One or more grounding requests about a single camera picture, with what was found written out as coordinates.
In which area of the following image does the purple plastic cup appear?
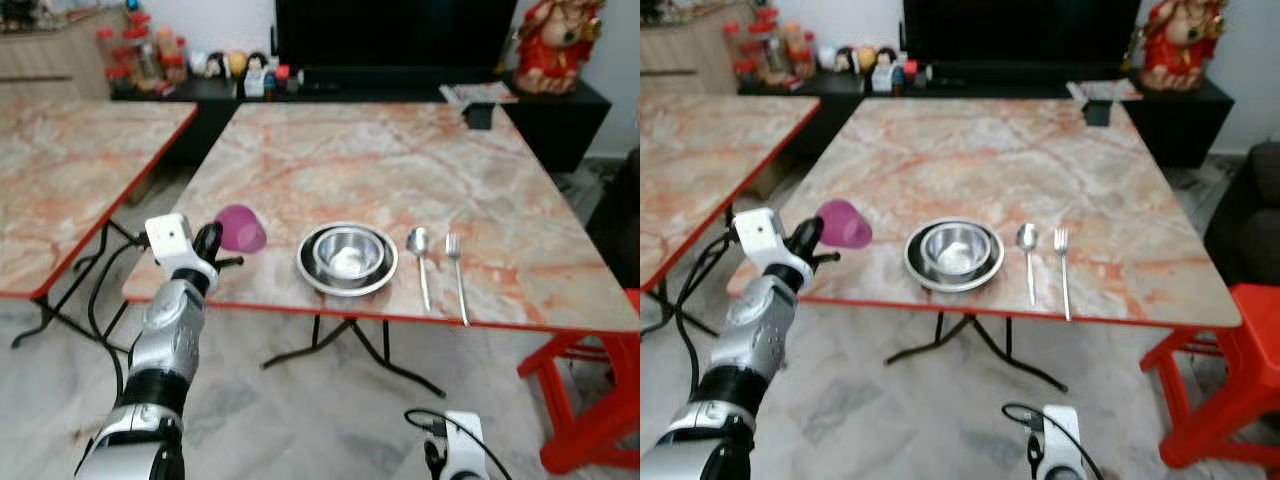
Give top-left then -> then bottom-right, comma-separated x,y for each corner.
815,198 -> 874,250
215,204 -> 268,254

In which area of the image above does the stainless steel plate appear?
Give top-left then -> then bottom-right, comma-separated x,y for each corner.
296,221 -> 400,299
903,216 -> 1006,294

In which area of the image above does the stainless steel bowl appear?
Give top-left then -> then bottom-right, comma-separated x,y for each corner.
311,226 -> 390,282
919,221 -> 995,279

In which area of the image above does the red plastic stool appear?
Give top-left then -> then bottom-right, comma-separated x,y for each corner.
1139,282 -> 1280,472
516,328 -> 641,477

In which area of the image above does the tall clear red-lid jar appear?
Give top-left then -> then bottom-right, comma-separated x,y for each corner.
128,12 -> 162,90
754,7 -> 787,84

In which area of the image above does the stainless steel fork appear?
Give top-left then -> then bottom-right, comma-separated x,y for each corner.
1052,227 -> 1075,323
444,232 -> 472,329

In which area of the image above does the stainless steel spoon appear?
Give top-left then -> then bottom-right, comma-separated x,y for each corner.
1015,222 -> 1042,308
406,227 -> 434,314

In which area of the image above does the light wooden drawer cabinet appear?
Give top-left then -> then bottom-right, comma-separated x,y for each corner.
640,8 -> 748,98
0,8 -> 128,102

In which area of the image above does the black television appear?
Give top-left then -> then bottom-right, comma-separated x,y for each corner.
274,0 -> 521,84
901,0 -> 1144,78

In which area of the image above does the printed magazine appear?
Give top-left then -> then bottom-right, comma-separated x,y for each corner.
439,83 -> 520,106
1065,79 -> 1144,102

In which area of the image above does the red and gold statue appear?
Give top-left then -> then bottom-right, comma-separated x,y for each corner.
512,0 -> 607,97
1139,0 -> 1230,94

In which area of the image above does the dark sofa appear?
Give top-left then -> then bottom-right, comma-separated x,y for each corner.
1204,139 -> 1280,288

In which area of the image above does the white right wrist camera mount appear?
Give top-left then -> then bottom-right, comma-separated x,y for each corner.
1040,405 -> 1087,480
440,410 -> 489,480

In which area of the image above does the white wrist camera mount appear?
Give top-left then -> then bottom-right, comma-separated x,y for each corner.
1040,405 -> 1087,480
733,207 -> 813,287
145,213 -> 219,293
440,410 -> 489,480

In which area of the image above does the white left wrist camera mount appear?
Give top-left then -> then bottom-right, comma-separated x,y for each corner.
733,207 -> 813,287
145,213 -> 219,293

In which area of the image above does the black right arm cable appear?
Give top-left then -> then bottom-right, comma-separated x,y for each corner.
403,407 -> 513,480
1002,402 -> 1107,480

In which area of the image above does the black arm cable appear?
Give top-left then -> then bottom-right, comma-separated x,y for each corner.
1002,402 -> 1107,480
403,407 -> 513,480
85,235 -> 153,403
665,232 -> 743,349

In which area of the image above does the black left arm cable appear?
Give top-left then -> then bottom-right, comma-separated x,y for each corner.
85,235 -> 153,403
665,232 -> 743,349

